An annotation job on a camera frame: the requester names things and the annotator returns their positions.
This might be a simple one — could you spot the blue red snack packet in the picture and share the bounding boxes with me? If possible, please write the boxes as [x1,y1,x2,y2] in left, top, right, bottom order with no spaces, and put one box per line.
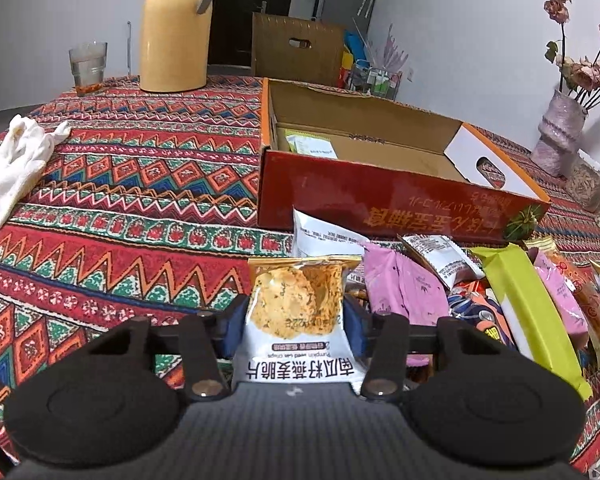
[447,280,519,352]

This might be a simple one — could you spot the pale green snack packet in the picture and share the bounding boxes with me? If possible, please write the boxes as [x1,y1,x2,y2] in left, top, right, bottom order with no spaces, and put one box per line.
[277,127,340,160]

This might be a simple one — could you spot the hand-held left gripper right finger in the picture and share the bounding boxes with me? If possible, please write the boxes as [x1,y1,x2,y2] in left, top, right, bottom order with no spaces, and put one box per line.
[343,294,488,404]

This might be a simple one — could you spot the white grey snack packet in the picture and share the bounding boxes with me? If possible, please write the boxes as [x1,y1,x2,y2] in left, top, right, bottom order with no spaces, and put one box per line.
[292,206,372,262]

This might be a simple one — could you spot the magenta snack packet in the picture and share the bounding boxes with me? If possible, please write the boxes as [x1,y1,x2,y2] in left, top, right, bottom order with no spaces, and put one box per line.
[362,241,451,328]

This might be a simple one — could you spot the purple lavender bunch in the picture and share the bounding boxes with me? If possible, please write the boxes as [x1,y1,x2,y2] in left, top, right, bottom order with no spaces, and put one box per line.
[374,24,412,77]

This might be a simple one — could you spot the patterned red tablecloth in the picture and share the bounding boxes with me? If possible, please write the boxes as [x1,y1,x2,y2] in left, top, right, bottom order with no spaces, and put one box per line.
[0,75,600,480]

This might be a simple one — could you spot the dried pink roses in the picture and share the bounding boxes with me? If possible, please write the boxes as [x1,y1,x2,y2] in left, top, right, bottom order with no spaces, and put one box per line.
[544,0,600,111]

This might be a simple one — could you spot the dark entrance door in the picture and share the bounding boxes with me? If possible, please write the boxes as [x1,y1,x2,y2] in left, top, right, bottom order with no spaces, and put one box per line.
[207,0,299,68]

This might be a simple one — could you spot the white cotton glove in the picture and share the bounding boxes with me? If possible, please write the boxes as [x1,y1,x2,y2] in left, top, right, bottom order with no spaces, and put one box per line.
[0,114,72,244]

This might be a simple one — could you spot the red cardboard box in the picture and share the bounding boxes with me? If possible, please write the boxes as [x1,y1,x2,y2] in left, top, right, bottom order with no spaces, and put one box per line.
[256,77,552,247]

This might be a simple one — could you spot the clear jar of seeds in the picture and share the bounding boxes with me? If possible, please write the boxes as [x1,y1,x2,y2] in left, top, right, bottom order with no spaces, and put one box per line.
[565,152,600,213]

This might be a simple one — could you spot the white cracker snack packet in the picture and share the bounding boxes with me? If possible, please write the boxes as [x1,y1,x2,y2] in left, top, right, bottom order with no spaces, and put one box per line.
[232,255,369,386]

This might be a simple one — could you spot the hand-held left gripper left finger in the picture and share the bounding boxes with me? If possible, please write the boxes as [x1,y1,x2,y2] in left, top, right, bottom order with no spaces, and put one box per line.
[100,294,251,404]

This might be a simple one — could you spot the lime green snack packet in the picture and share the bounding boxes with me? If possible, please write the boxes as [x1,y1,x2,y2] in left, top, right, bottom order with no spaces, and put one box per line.
[467,245,594,402]

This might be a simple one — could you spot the wire storage rack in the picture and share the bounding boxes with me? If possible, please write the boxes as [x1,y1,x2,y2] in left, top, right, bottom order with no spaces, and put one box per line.
[347,60,404,101]

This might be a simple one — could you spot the yellow thermos jug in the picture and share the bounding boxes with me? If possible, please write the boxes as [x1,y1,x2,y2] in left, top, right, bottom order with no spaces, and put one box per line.
[139,0,215,94]

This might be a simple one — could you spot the clear drinking glass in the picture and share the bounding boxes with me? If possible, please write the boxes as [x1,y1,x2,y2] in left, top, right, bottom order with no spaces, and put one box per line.
[69,41,108,97]

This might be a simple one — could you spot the small white snack packet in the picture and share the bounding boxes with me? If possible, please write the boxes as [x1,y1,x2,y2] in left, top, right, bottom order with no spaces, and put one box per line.
[402,234,486,291]

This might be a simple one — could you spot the pink ceramic vase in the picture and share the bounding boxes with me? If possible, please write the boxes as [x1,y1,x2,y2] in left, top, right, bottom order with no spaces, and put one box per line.
[530,90,590,177]

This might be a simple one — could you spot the blue folder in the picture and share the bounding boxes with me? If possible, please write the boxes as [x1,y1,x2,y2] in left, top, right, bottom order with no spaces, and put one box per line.
[344,31,367,68]

